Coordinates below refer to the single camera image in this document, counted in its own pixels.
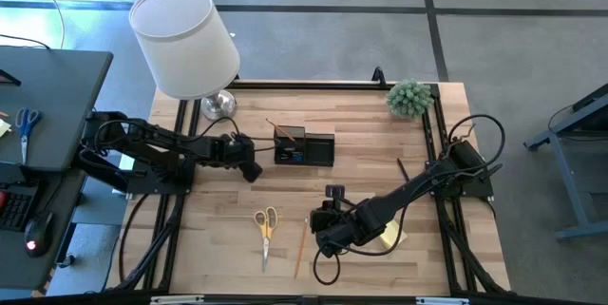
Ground black frame side rail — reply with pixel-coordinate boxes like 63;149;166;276
429;84;478;294
420;104;461;293
160;99;203;293
142;99;189;292

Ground thin black desk object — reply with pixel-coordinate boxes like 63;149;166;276
0;68;23;88

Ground white edge bracket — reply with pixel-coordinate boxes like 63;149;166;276
150;295;205;305
415;296;470;305

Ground black caster foot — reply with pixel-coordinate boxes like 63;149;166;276
55;253;77;270

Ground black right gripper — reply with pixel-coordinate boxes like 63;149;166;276
311;183;376;258

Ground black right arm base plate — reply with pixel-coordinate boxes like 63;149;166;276
427;162;495;200

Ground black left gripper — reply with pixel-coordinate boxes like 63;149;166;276
220;133;268;183

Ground black floor cable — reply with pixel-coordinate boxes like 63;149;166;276
0;33;51;51

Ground black mesh desk organizer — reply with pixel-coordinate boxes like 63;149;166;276
273;124;335;168

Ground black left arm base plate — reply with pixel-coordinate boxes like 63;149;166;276
125;162;196;197

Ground yellow sticky note pad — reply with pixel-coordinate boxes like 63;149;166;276
379;220;409;251

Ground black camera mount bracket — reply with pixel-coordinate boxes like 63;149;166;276
371;66;388;89

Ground black cable bundle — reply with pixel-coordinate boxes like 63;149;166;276
116;194;187;293
434;199;512;295

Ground black keyboard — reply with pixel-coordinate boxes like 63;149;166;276
0;189;35;233

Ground orange wooden pencil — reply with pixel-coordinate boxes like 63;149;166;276
264;117;297;143
293;217;310;281

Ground black table edge rail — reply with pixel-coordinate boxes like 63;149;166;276
0;290;608;305

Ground blue-grey side table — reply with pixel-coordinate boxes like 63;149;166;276
523;82;608;243

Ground white shade table lamp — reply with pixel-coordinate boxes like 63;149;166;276
127;0;241;124

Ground green artificial plant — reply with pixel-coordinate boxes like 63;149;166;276
385;79;436;121

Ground yellow-handled scissors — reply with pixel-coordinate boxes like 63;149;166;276
253;205;280;274

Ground black pen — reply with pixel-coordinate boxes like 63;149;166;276
396;157;411;184

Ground black computer mouse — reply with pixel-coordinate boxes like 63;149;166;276
23;209;55;258

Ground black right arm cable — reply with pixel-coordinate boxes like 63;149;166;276
446;113;506;173

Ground dark grey desk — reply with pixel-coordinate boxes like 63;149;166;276
0;45;115;293

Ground blue-handled scissors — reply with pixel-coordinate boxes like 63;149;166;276
13;106;44;166

